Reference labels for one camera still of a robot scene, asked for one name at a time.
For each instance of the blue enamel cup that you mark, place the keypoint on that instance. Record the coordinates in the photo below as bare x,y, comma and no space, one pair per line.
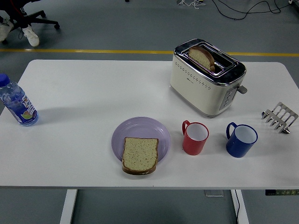
238,149

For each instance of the flat square bread slice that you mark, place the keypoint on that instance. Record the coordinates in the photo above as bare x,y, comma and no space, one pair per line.
140,155

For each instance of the red enamel cup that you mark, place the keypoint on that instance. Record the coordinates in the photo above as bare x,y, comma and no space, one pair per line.
192,147

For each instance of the rounded bread slice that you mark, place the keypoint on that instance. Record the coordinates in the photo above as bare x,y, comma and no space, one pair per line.
201,57

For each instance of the purple round plate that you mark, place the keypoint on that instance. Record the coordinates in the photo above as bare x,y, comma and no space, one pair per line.
140,127

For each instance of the cream and chrome toaster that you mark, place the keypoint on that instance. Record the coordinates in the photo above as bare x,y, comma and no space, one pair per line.
198,93

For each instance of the white table leg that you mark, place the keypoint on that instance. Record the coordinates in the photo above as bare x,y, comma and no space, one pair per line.
243,207
69,205

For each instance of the silver metal toast rack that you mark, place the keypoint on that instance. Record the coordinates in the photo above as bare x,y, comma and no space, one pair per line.
280,116

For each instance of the plastic bottle with blue cap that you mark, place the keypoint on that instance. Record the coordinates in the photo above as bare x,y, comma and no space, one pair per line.
18,105

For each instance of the black office chair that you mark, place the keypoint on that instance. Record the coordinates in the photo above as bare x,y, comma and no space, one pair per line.
39,22

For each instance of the black table control panel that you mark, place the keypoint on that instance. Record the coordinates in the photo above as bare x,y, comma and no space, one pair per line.
282,192

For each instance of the grey bracket under table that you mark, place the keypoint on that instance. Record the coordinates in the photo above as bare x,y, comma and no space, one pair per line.
213,193

